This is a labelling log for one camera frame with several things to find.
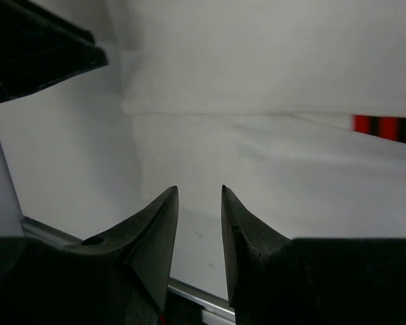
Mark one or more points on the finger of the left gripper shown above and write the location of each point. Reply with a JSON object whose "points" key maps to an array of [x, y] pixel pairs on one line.
{"points": [[28, 75], [27, 28]]}

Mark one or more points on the white printed t-shirt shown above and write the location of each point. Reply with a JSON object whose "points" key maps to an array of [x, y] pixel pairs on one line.
{"points": [[256, 96]]}

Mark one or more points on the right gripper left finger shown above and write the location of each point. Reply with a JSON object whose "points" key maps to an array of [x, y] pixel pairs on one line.
{"points": [[142, 245]]}

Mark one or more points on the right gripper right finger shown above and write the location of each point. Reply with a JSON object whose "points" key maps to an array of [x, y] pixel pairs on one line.
{"points": [[249, 244]]}

